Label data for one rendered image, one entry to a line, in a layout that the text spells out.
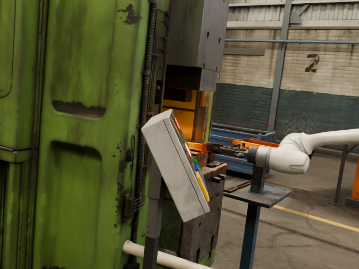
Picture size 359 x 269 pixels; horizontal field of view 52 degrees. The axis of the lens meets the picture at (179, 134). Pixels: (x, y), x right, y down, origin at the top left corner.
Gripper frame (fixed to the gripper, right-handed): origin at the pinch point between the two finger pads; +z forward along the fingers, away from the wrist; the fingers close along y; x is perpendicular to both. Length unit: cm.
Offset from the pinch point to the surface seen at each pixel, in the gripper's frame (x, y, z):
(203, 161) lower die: -7.9, 2.3, 5.2
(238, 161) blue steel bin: -76, 370, 87
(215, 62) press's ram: 38.8, 2.9, 5.3
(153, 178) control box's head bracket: -3, -60, -2
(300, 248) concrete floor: -102, 167, -32
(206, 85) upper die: 27.7, -5.1, 5.2
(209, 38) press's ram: 47.8, -8.4, 5.2
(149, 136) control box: 13, -75, -8
